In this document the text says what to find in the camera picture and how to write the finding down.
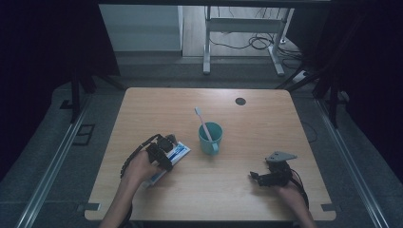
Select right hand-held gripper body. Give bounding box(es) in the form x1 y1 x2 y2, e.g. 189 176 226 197
265 151 298 188

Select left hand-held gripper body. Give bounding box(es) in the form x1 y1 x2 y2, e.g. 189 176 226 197
144 134 174 165

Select white and blue toothpaste tube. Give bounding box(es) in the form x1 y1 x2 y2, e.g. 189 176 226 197
141 141 192 190

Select pink toothbrush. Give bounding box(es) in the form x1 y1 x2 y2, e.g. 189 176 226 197
194 106 214 143

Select teal cup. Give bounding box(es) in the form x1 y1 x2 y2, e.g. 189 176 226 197
198 122 223 157

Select person's right hand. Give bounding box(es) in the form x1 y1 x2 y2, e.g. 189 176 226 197
274 181 310 213

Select person's left hand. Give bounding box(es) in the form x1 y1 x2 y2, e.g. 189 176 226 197
122 151 165 191

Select black metal stand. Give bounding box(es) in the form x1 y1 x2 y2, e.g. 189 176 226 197
69 70 127 124
275 63 341 129

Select white power strip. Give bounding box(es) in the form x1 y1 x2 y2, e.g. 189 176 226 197
293 69 310 84

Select dark curtain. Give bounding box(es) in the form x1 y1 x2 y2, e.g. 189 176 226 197
0 0 121 180
286 0 403 177

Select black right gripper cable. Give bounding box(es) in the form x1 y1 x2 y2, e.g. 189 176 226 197
289 169 311 210

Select metal floor rail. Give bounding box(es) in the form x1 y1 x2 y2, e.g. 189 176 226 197
15 94 93 228
317 99 386 228

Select white wall panel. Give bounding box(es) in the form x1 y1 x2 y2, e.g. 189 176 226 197
98 4 184 52

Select black floor cables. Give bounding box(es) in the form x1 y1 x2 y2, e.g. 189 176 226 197
208 6 305 69

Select white metal desk frame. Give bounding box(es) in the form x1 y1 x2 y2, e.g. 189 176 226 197
202 6 296 77

